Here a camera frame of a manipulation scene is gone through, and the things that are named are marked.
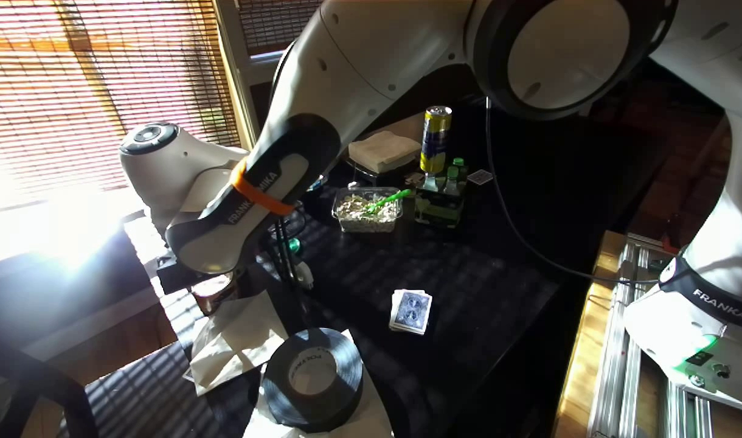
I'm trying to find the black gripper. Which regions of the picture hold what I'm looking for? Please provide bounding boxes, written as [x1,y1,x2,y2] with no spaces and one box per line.
[227,266,268,309]

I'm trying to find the tall yellow and blue can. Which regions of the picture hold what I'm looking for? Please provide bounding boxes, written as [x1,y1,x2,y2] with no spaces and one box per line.
[419,106,454,177]

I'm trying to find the cream folded paper napkin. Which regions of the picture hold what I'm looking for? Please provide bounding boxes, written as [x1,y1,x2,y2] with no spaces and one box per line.
[182,289,290,398]

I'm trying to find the blue playing card deck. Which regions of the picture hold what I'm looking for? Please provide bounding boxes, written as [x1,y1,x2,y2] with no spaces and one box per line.
[387,288,436,338]

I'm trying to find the brown wooden bench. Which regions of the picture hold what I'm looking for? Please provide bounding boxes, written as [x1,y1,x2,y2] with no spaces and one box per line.
[0,233,177,388]

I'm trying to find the white paper napkin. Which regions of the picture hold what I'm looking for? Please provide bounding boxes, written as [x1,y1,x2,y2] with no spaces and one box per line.
[240,326,396,438]

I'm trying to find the white folded napkin stack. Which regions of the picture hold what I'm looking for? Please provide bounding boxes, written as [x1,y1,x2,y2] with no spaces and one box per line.
[346,130,423,176]

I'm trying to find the pack of green capped bottles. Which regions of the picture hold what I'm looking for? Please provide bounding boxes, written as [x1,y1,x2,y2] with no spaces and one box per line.
[409,157,469,230]

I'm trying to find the black chair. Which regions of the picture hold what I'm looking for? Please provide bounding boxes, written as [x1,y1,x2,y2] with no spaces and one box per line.
[0,336,100,438]

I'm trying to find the large window blind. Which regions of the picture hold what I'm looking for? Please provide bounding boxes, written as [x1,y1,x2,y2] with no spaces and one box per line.
[0,0,245,215]

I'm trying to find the small window blind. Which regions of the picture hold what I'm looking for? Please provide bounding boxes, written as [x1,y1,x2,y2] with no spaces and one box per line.
[237,0,323,56]

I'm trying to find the orange cable strap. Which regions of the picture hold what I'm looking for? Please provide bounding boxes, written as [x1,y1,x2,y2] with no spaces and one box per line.
[228,162,297,219]

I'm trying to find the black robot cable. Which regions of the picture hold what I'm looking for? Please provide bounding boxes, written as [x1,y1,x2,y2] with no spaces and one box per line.
[480,95,671,288]

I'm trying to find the aluminium frame rails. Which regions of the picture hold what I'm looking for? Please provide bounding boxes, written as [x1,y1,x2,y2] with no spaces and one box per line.
[586,231,742,438]

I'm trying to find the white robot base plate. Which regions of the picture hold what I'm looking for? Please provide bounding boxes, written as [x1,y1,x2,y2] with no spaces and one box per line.
[622,283,742,419]

